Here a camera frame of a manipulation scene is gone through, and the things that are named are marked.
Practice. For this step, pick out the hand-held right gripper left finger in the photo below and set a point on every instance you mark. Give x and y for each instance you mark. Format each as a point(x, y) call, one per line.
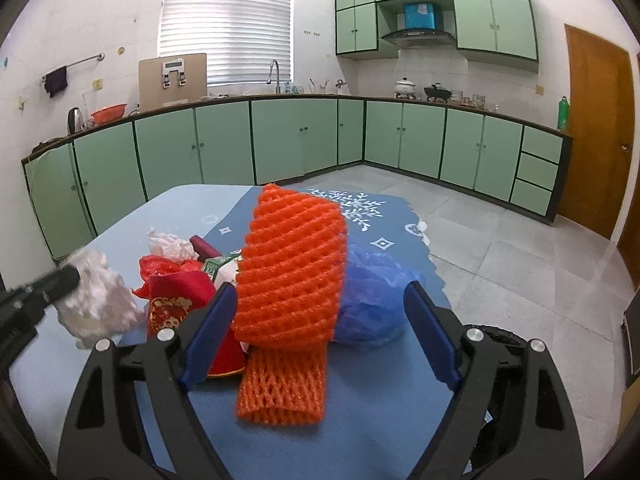
point(212, 330)

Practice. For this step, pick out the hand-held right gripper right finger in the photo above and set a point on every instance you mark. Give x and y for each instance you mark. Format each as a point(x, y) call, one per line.
point(432, 330)

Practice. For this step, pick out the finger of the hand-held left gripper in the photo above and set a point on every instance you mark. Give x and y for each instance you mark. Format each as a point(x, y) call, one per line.
point(55, 282)

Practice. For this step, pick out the white tissue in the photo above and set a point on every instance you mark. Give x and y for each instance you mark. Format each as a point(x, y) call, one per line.
point(100, 300)
point(170, 245)

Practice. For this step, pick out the red gold festive packet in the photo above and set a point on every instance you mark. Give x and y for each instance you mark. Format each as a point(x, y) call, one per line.
point(172, 295)

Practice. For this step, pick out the black trash bin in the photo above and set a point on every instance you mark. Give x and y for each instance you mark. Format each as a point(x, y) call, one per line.
point(500, 334)

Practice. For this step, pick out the blue plastic bag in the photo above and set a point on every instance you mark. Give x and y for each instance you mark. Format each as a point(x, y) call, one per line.
point(370, 300)

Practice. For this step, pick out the dark red scouring pad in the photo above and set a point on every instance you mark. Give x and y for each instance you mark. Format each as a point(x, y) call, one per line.
point(202, 246)

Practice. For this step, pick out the red plastic bag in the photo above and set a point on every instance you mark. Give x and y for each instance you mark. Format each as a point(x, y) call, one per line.
point(152, 267)

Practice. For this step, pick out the orange foam fruit net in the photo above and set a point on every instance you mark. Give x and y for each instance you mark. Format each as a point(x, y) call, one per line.
point(290, 270)

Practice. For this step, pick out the green white wrapper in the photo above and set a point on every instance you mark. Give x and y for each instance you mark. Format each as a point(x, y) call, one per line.
point(220, 262)

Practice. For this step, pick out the blue printed table mat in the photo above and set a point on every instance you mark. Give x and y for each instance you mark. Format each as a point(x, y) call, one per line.
point(350, 410)

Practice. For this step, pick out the stainless steel kettle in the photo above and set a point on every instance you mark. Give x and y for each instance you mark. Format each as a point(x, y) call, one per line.
point(75, 121)

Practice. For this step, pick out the red plastic basin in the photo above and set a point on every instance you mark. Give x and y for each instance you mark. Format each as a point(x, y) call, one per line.
point(109, 114)

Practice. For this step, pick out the clear plastic jug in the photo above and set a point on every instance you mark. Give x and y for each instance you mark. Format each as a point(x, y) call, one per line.
point(86, 107)

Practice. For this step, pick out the green base kitchen cabinets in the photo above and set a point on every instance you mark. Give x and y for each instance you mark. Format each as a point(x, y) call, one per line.
point(225, 140)

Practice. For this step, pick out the dark purple towel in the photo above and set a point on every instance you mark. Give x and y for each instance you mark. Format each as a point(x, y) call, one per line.
point(56, 82)

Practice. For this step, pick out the cardboard box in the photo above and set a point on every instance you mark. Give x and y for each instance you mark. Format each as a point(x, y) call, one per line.
point(150, 90)

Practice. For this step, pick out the glass jar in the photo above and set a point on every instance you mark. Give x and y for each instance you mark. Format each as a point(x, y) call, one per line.
point(456, 96)
point(478, 100)

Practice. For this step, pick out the black wok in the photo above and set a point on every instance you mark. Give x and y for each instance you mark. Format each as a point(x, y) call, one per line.
point(436, 92)

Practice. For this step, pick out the white cooking pot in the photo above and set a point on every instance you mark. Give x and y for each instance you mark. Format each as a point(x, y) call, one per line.
point(405, 87)

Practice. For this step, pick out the green bottle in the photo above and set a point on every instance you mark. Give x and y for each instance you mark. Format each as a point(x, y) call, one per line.
point(563, 115)

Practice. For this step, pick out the wooden door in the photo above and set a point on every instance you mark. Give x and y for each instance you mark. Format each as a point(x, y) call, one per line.
point(632, 170)
point(595, 130)

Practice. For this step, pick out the utensil holder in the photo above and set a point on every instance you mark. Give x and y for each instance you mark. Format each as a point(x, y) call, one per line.
point(319, 87)

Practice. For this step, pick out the metal faucet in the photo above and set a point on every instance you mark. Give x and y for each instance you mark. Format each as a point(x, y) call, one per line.
point(274, 67)

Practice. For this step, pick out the range hood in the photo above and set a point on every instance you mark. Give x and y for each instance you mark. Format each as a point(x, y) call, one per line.
point(417, 37)

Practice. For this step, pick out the white window blind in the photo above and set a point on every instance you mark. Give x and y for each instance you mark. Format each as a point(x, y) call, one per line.
point(225, 20)

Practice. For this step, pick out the blue box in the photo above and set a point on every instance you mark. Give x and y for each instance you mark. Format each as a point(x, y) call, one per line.
point(421, 16)

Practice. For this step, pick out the metal towel rail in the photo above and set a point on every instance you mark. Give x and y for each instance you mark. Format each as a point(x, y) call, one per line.
point(82, 61)

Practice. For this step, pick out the green wall cabinets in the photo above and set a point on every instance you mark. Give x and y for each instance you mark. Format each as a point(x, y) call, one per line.
point(475, 15)

